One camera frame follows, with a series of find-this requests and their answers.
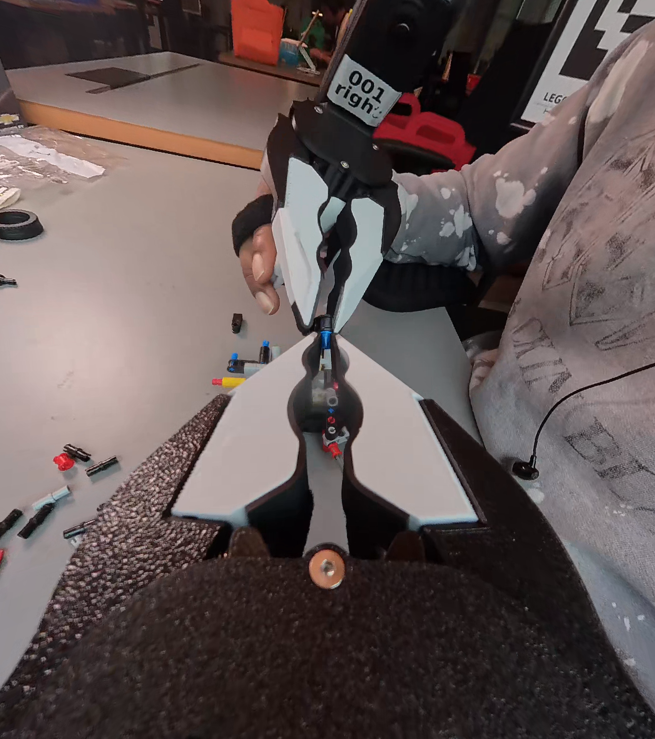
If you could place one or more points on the orange plastic bin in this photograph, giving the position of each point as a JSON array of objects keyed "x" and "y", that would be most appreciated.
[{"x": 255, "y": 32}]

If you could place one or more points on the clear plastic bag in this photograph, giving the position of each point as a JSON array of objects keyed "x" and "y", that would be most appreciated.
[{"x": 33, "y": 153}]

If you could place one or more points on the black table mat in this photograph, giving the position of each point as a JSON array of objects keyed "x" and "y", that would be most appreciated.
[{"x": 125, "y": 78}]

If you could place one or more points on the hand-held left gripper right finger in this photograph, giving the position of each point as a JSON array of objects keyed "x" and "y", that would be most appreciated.
[{"x": 414, "y": 462}]

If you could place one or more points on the black angled brick piece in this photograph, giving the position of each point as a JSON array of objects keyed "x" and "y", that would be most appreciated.
[{"x": 237, "y": 323}]

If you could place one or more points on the red plastic object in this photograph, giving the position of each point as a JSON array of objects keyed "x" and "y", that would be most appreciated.
[{"x": 431, "y": 135}]

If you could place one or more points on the black office chair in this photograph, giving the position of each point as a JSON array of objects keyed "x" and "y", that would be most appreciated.
[{"x": 420, "y": 288}]

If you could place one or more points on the blue black brick pin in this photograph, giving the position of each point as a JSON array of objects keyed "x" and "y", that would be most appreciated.
[{"x": 324, "y": 338}]

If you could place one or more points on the person's right forearm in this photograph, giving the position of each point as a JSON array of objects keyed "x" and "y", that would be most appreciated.
[{"x": 466, "y": 208}]

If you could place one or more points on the scattered small brick pieces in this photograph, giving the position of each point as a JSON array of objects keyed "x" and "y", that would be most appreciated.
[{"x": 44, "y": 496}]

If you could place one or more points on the black rubber toy tire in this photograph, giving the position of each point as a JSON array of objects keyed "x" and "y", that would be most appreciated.
[{"x": 13, "y": 226}]

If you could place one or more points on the black white printed board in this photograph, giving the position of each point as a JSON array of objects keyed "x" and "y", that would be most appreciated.
[{"x": 541, "y": 86}]

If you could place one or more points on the person's right hand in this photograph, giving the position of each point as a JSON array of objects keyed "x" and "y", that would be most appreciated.
[{"x": 261, "y": 265}]

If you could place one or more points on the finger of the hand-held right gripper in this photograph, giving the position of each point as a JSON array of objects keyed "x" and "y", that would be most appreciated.
[
  {"x": 365, "y": 248},
  {"x": 298, "y": 242}
]

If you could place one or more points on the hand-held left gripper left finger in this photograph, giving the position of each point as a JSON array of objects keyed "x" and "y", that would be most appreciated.
[{"x": 246, "y": 456}]

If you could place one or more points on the person's grey printed sweatshirt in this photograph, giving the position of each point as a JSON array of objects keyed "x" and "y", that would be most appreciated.
[{"x": 622, "y": 346}]

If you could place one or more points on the toy brick engine model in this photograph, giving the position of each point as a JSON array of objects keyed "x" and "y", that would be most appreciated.
[{"x": 327, "y": 395}]

